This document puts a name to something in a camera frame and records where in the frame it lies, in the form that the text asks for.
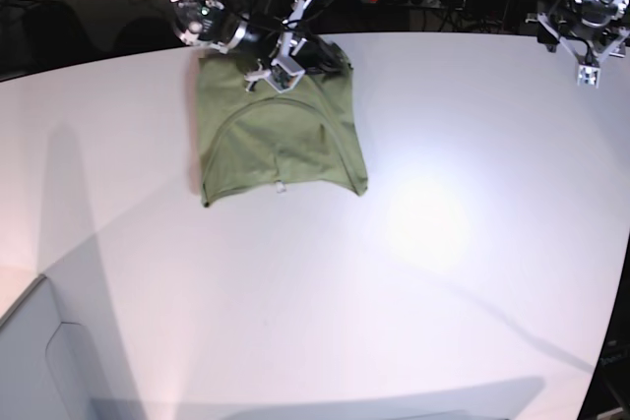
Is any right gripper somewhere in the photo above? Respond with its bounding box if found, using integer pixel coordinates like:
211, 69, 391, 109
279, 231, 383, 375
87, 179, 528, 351
244, 0, 347, 91

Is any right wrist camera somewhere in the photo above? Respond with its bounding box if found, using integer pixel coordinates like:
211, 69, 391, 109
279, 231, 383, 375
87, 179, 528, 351
268, 56, 305, 93

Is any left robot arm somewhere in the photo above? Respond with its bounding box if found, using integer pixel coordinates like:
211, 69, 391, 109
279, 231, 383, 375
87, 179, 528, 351
535, 0, 629, 84

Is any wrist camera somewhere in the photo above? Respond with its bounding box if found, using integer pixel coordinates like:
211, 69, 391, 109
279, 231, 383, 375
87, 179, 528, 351
268, 56, 305, 93
576, 63, 601, 89

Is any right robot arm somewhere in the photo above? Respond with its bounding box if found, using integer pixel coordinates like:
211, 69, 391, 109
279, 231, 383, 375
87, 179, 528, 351
169, 0, 346, 93

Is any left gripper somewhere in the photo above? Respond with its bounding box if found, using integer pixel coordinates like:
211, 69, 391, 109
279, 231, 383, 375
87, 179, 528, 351
524, 13, 629, 68

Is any grey panel at table corner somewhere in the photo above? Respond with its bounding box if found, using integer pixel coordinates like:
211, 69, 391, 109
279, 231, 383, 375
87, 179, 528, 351
1, 275, 147, 419

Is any green T-shirt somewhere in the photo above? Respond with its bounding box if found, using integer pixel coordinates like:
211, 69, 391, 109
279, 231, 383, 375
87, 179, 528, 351
195, 43, 368, 207

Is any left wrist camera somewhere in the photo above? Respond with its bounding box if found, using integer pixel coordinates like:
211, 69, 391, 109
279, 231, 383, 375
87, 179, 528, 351
576, 63, 601, 89

